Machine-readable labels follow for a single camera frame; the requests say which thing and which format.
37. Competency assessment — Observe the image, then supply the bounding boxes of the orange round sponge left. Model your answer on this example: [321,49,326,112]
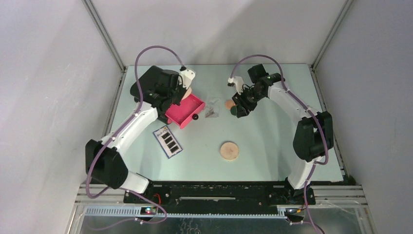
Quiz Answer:
[225,99,236,110]

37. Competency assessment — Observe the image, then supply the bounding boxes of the bob pin card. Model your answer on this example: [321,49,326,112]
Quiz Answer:
[153,125,183,158]

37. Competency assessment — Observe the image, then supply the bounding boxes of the dark green round sponge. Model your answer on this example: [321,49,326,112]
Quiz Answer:
[230,106,238,116]

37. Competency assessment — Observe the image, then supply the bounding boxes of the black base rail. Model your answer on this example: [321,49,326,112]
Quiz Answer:
[143,180,316,215]

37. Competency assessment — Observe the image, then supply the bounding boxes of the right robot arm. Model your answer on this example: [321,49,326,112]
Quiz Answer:
[227,64,334,204]

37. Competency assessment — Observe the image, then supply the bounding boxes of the large beige sponge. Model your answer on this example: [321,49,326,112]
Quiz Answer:
[182,87,192,100]

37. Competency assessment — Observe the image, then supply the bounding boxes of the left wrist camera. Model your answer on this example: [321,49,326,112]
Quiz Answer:
[178,68,196,89]

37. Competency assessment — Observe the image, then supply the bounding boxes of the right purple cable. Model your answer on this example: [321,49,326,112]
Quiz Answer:
[228,54,330,233]

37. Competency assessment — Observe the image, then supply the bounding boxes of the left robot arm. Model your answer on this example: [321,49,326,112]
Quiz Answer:
[85,66,196,203]

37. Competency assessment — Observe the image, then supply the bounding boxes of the clear bag of clips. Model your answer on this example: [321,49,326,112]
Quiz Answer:
[205,97,221,118]

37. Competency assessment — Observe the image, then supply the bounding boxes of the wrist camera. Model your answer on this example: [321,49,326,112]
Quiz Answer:
[178,68,196,89]
[227,76,244,95]

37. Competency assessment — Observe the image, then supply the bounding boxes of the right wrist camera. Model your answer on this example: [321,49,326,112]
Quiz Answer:
[227,76,244,95]

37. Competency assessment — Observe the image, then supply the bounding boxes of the beige round sponge lower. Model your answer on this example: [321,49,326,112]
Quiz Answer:
[220,142,239,161]

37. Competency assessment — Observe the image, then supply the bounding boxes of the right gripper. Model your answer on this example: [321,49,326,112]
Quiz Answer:
[231,87,264,118]

